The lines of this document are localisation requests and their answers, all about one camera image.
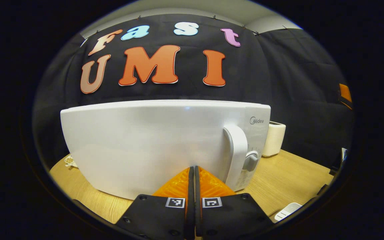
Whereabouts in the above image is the black backdrop cloth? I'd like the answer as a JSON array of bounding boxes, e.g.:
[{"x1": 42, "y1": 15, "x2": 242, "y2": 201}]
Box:
[{"x1": 32, "y1": 14, "x2": 354, "y2": 170}]

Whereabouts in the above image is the white microwave oven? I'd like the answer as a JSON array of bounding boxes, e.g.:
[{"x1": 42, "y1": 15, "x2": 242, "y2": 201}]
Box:
[{"x1": 60, "y1": 100, "x2": 271, "y2": 200}]

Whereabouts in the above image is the white ridged dish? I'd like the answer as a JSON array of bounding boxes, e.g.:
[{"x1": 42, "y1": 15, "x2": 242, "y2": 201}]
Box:
[{"x1": 274, "y1": 202, "x2": 303, "y2": 222}]

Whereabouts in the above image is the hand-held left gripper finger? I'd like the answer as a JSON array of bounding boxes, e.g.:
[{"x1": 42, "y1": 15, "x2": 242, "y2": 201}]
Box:
[
  {"x1": 195, "y1": 166, "x2": 275, "y2": 240},
  {"x1": 115, "y1": 166, "x2": 195, "y2": 240}
]

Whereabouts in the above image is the white toaster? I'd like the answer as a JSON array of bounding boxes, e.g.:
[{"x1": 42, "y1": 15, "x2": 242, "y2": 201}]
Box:
[{"x1": 262, "y1": 122, "x2": 286, "y2": 157}]

